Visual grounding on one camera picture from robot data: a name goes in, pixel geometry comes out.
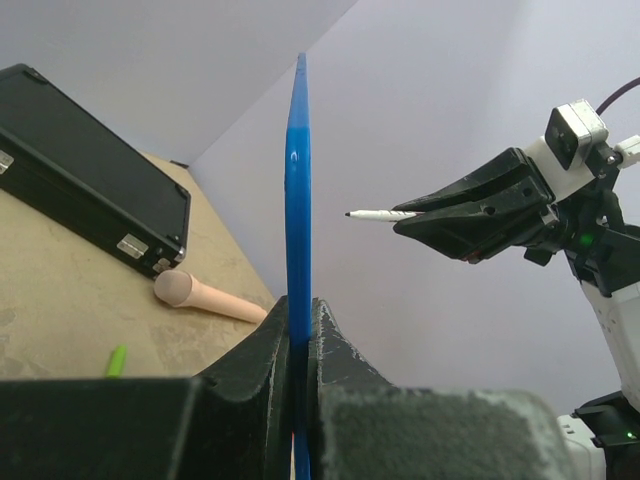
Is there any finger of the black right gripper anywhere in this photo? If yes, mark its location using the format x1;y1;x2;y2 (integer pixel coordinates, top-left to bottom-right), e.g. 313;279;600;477
393;177;553;260
392;147;540;212

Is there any black hard case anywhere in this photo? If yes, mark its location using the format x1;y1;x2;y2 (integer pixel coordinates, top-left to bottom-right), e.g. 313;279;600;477
1;64;191;278

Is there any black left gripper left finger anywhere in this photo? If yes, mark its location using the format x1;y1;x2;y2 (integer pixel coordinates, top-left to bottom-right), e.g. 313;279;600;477
1;299;291;479

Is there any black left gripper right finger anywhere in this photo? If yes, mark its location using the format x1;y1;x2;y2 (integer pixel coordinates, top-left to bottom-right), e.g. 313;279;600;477
309;299;575;479

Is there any pink microphone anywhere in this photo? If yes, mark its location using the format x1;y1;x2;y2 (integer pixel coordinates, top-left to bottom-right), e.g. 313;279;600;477
153;270;267;324

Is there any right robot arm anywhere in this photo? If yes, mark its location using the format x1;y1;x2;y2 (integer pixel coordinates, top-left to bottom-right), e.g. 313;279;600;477
392;137;639;479

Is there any green marker cap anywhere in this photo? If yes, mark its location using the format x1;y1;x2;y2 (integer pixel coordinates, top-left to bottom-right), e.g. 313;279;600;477
105;345;127;378

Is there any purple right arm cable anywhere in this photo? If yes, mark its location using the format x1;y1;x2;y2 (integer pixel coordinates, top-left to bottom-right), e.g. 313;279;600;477
594;75;640;119

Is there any white whiteboard marker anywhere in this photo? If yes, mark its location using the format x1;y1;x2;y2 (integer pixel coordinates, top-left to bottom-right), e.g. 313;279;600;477
344;210;421;223

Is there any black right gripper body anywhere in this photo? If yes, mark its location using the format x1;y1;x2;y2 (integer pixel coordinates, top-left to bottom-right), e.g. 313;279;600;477
524;187;625;265

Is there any blue framed whiteboard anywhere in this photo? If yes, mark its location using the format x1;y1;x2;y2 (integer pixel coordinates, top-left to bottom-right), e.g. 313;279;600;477
284;53;312;479

